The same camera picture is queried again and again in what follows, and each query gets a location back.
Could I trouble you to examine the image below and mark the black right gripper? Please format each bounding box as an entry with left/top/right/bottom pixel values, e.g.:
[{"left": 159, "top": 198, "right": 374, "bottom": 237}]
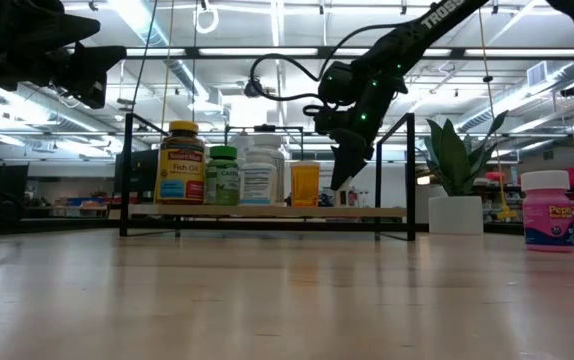
[{"left": 311, "top": 97, "right": 386, "bottom": 191}]

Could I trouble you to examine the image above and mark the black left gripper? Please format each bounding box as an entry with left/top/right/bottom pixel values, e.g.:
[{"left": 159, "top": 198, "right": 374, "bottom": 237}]
[{"left": 0, "top": 0, "right": 128, "bottom": 110}]

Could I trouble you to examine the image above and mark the large plain white bottle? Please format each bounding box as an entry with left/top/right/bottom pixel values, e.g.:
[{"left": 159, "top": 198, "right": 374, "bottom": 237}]
[{"left": 254, "top": 133, "right": 287, "bottom": 204}]

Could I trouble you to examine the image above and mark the green caffeine bottle green cap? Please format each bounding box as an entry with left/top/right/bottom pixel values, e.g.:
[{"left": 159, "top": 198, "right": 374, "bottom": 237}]
[{"left": 205, "top": 144, "right": 241, "bottom": 207}]

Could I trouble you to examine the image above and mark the brown fish oil bottle yellow cap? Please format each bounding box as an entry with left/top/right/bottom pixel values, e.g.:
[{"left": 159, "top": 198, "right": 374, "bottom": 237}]
[{"left": 154, "top": 120, "right": 207, "bottom": 206}]

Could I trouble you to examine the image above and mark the long white light bar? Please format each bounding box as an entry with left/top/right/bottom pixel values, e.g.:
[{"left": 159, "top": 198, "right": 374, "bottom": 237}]
[
  {"left": 198, "top": 47, "right": 320, "bottom": 57},
  {"left": 334, "top": 47, "right": 461, "bottom": 57},
  {"left": 464, "top": 47, "right": 574, "bottom": 58},
  {"left": 125, "top": 47, "right": 187, "bottom": 57}
]

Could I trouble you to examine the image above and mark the green plant in white pot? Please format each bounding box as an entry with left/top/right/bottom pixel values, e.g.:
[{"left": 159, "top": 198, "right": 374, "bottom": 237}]
[{"left": 424, "top": 110, "right": 511, "bottom": 236}]

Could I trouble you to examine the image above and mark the black background monitor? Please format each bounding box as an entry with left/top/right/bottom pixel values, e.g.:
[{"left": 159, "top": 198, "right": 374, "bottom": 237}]
[{"left": 115, "top": 148, "right": 161, "bottom": 197}]

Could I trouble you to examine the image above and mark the pink-capped small bottle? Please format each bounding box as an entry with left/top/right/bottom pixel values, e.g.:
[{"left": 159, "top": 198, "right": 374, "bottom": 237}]
[{"left": 520, "top": 169, "right": 574, "bottom": 253}]

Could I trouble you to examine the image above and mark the wooden shelf black metal frame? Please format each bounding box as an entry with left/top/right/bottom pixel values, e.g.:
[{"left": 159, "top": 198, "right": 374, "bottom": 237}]
[{"left": 119, "top": 112, "right": 417, "bottom": 242}]

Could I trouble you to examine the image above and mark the black metal rig frame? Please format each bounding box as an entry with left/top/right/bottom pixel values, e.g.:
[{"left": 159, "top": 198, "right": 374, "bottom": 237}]
[{"left": 0, "top": 44, "right": 574, "bottom": 241}]

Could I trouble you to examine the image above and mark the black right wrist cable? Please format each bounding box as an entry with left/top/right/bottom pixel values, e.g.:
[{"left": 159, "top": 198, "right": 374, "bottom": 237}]
[{"left": 248, "top": 22, "right": 408, "bottom": 104}]

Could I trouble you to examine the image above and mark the yellow cord with hook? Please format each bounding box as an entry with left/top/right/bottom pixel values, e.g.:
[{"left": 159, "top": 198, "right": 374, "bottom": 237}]
[{"left": 477, "top": 7, "right": 518, "bottom": 221}]

